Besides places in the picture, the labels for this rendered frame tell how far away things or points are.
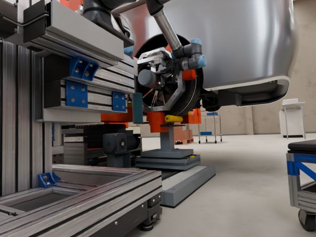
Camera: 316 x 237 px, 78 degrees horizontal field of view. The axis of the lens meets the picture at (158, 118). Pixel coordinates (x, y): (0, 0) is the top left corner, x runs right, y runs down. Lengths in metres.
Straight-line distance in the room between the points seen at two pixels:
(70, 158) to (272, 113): 10.48
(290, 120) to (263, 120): 3.74
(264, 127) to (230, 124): 1.65
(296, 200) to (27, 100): 1.05
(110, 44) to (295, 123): 7.45
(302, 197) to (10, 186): 1.02
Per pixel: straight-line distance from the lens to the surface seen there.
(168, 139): 1.81
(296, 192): 0.96
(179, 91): 1.61
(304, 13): 12.79
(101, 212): 0.64
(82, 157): 1.84
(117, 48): 0.71
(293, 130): 7.85
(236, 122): 11.54
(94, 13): 0.93
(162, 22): 1.35
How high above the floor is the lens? 0.41
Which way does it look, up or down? 4 degrees up
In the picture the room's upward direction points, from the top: 2 degrees counter-clockwise
